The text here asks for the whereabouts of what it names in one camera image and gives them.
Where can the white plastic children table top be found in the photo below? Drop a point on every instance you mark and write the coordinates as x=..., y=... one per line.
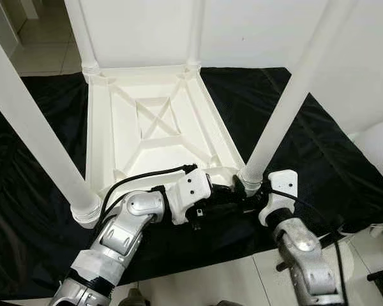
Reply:
x=121, y=146

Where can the white plastic table leg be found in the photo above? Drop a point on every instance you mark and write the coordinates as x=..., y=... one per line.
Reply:
x=293, y=89
x=195, y=32
x=32, y=127
x=82, y=32

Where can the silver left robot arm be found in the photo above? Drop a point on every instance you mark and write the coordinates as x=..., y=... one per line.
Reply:
x=121, y=236

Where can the black metal worktable leg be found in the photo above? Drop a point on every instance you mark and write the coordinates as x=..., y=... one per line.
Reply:
x=282, y=264

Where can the black tablecloth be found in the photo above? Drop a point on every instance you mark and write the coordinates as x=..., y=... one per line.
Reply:
x=345, y=166

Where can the grey right robot foot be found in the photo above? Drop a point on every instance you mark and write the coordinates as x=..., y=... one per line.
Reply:
x=230, y=303

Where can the grey robot foot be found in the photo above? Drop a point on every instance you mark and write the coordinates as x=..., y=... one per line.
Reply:
x=134, y=299
x=230, y=303

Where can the grey left robot foot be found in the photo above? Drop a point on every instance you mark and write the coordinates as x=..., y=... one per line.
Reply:
x=134, y=299

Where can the white fan head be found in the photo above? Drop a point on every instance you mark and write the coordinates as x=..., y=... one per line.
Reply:
x=373, y=146

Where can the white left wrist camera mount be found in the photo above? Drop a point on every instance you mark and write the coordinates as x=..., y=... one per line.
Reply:
x=191, y=188

